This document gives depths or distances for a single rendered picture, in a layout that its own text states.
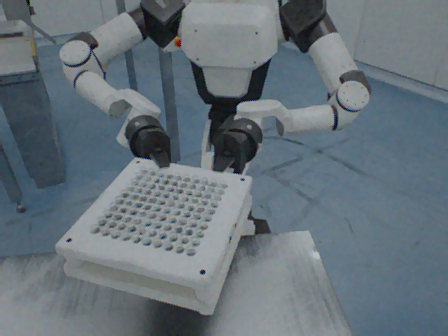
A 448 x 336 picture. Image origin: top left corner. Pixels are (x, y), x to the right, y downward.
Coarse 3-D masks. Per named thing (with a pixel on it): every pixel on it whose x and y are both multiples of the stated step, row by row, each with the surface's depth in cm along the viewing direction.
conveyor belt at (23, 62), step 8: (0, 16) 268; (0, 48) 202; (8, 48) 202; (16, 48) 202; (24, 48) 202; (0, 56) 190; (8, 56) 190; (16, 56) 190; (24, 56) 190; (0, 64) 179; (8, 64) 179; (16, 64) 179; (24, 64) 180; (32, 64) 181; (0, 72) 176; (8, 72) 178; (16, 72) 179; (24, 72) 181
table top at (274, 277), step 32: (0, 256) 74; (32, 256) 74; (64, 256) 74; (256, 256) 74; (288, 256) 74; (0, 288) 68; (32, 288) 68; (64, 288) 68; (96, 288) 68; (224, 288) 68; (256, 288) 68; (288, 288) 68; (320, 288) 68; (0, 320) 63; (32, 320) 63; (64, 320) 63; (96, 320) 63; (128, 320) 62; (160, 320) 62; (192, 320) 62; (224, 320) 62; (256, 320) 62; (288, 320) 62; (320, 320) 63
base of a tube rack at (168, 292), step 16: (240, 224) 62; (80, 272) 55; (96, 272) 54; (112, 272) 54; (128, 272) 54; (224, 272) 54; (128, 288) 53; (144, 288) 52; (160, 288) 52; (176, 288) 52; (192, 288) 52; (176, 304) 52; (192, 304) 51; (208, 304) 49
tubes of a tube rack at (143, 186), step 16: (144, 176) 64; (144, 192) 61; (160, 192) 62; (176, 192) 61; (192, 192) 62; (208, 192) 61; (128, 208) 57; (144, 208) 58; (160, 208) 58; (176, 208) 58; (192, 208) 58; (112, 224) 55; (128, 224) 55; (144, 224) 55; (160, 224) 55; (176, 224) 54; (192, 224) 55; (176, 240) 53
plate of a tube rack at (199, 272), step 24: (168, 168) 68; (192, 168) 68; (240, 192) 62; (96, 216) 58; (192, 216) 57; (216, 216) 57; (72, 240) 53; (96, 240) 53; (120, 240) 53; (216, 240) 53; (120, 264) 50; (144, 264) 49; (168, 264) 49; (192, 264) 49; (216, 264) 49
